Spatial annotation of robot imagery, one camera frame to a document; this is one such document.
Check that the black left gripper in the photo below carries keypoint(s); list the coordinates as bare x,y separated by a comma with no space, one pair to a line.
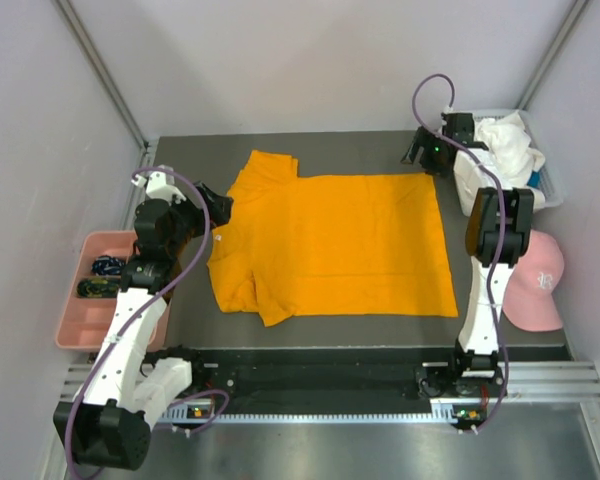
220,207

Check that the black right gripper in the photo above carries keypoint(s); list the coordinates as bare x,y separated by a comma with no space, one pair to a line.
426,143

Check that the orange t shirt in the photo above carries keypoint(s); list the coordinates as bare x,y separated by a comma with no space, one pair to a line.
330,245

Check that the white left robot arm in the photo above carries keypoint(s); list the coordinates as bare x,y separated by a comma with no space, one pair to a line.
111,418

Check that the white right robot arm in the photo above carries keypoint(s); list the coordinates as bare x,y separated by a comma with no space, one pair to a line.
497,237

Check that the white plastic basket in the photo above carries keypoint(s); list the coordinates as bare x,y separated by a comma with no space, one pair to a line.
549,185

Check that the white crumpled t shirt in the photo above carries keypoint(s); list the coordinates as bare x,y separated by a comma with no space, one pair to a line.
509,156

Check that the blue item in basket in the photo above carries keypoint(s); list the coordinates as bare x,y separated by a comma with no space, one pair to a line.
534,180

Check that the dark rolled sock upper left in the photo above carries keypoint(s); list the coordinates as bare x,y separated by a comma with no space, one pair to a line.
106,265

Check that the yellow patterned rolled sock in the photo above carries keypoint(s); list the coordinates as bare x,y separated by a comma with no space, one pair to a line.
98,287

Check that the pink baseball cap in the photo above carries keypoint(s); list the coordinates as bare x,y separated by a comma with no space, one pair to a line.
528,302

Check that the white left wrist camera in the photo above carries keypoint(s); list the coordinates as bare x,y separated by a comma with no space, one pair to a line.
159,184

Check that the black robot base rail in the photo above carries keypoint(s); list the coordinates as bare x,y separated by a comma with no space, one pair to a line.
305,381

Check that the aluminium frame post right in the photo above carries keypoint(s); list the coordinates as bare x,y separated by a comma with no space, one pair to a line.
573,17

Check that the aluminium frame post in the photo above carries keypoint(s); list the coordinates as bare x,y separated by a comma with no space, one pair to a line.
573,17
89,50

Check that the aluminium frame post left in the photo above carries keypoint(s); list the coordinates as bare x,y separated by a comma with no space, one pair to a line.
89,50

